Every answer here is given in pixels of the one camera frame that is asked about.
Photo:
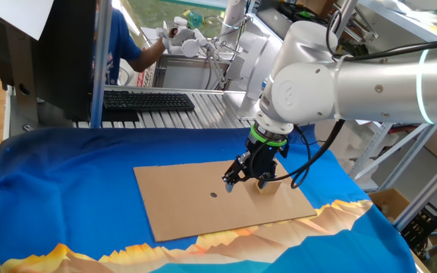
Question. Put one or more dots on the open cardboard box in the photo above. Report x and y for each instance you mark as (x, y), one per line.
(385, 201)

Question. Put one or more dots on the black tray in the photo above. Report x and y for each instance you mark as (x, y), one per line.
(302, 11)

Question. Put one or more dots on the black keyboard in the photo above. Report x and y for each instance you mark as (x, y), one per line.
(146, 101)

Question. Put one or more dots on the person's bare forearm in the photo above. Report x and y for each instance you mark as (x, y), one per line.
(146, 57)

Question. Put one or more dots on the grey metal cabinet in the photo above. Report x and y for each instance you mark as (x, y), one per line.
(188, 76)

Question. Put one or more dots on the teal plastic object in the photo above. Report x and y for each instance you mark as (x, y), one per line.
(195, 19)

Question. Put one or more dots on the brown cardboard sheet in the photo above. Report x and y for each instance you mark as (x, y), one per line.
(188, 204)

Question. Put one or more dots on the white paper sheet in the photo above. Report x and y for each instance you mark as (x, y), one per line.
(17, 15)

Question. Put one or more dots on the white metal shelf rack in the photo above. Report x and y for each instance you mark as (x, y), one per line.
(370, 151)

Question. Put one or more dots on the blue mountain print cloth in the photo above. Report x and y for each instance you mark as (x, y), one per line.
(70, 182)

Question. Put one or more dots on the grey laptop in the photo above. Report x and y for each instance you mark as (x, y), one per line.
(273, 21)

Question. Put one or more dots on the black mouse pad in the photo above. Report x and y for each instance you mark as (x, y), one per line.
(121, 115)

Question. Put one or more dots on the black monitor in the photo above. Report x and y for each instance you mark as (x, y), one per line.
(65, 60)

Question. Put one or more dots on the black plastic crate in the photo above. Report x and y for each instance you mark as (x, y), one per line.
(421, 227)

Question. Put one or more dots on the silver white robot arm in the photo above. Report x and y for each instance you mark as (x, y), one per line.
(374, 91)

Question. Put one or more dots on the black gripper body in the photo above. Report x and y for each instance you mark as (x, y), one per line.
(262, 161)

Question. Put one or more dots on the silver background robot arm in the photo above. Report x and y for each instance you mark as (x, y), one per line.
(233, 17)

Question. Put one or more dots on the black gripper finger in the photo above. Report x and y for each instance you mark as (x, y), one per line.
(230, 178)
(263, 184)

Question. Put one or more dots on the red white printed box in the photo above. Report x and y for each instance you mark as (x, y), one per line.
(146, 74)

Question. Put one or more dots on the person in blue shirt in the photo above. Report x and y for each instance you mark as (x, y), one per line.
(121, 45)

